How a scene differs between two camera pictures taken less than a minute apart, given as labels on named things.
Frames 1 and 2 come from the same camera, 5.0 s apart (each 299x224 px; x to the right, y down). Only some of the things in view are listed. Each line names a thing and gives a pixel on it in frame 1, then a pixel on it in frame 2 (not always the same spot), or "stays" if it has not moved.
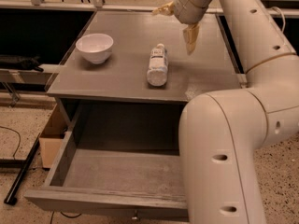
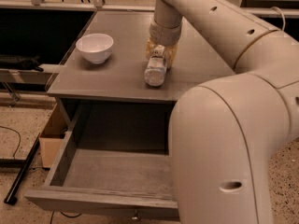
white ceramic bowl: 96,47 stays
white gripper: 181,10 → 163,34
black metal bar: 11,196 stays
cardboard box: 52,137 stays
